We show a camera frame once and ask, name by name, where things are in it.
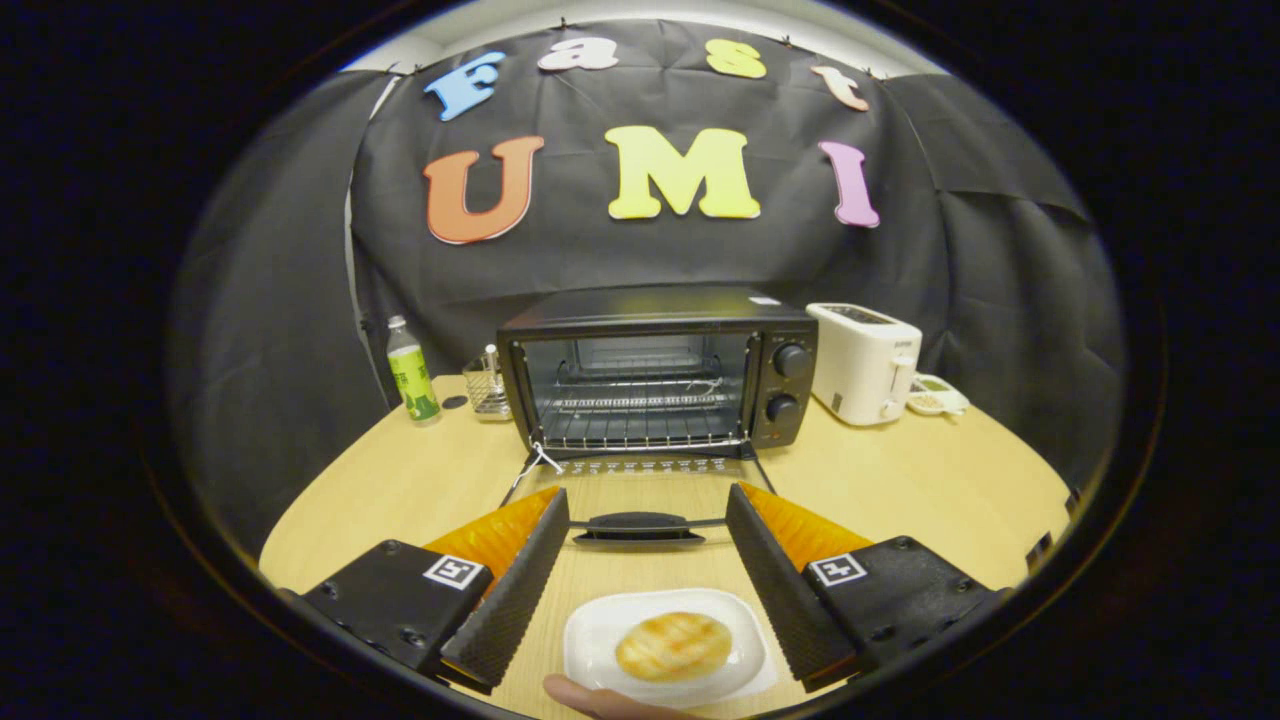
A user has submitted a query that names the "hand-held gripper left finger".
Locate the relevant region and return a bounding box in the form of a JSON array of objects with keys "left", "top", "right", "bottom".
[{"left": 300, "top": 486, "right": 571, "bottom": 691}]

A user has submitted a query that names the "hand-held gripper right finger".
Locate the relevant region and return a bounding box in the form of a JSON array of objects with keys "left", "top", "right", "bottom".
[{"left": 725, "top": 482, "right": 1011, "bottom": 693}]

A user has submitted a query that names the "golden bread bun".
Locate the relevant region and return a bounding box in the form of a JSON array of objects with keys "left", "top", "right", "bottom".
[{"left": 615, "top": 611, "right": 734, "bottom": 684}]

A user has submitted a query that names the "black toaster oven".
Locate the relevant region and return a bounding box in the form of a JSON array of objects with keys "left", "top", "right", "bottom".
[{"left": 497, "top": 285, "right": 819, "bottom": 546}]

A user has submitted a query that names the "white pop-up toaster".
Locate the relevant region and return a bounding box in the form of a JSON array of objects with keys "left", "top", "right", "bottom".
[{"left": 806, "top": 302, "right": 923, "bottom": 427}]

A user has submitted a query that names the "white square plate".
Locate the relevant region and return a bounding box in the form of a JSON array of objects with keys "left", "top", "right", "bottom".
[{"left": 562, "top": 588, "right": 779, "bottom": 709}]

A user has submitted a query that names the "clear glass jar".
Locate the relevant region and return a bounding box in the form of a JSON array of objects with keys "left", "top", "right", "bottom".
[{"left": 462, "top": 344, "right": 513, "bottom": 421}]

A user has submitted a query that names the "green label drink bottle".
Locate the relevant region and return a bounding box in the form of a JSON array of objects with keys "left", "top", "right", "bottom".
[{"left": 386, "top": 315, "right": 442, "bottom": 425}]

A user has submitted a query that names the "white divided snack dish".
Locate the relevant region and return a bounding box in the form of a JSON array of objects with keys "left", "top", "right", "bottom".
[{"left": 905, "top": 373, "right": 971, "bottom": 417}]

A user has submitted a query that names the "black backdrop cloth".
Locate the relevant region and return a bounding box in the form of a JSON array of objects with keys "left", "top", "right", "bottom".
[{"left": 165, "top": 20, "right": 1131, "bottom": 561}]

